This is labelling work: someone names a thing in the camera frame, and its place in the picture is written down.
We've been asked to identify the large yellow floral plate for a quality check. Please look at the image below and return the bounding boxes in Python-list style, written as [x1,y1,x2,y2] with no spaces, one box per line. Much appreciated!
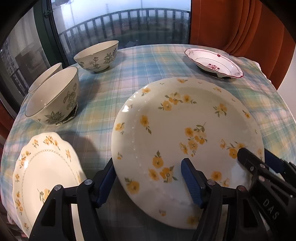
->
[111,78,264,229]

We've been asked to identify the green floral ceramic bowl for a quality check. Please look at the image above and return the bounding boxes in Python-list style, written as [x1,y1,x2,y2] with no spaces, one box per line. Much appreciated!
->
[25,66,80,125]

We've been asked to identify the small scalloped yellow floral plate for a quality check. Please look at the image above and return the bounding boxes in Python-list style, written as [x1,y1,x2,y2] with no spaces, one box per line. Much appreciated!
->
[13,132,86,236]

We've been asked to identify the red trimmed white dish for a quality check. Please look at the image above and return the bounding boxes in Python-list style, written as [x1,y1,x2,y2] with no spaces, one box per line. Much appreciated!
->
[185,48,244,79]

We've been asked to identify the plaid pastel tablecloth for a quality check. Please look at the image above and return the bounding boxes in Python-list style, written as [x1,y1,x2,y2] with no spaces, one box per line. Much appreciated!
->
[1,44,295,222]

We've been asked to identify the orange curtain right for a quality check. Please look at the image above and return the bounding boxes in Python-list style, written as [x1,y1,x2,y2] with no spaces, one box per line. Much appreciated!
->
[190,0,295,88]

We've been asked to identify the balcony metal railing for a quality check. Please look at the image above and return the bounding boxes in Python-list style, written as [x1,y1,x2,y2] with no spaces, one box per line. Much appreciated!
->
[59,8,191,53]

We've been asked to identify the dark green window frame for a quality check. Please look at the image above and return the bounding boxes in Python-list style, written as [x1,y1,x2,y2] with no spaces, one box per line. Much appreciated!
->
[33,0,70,68]

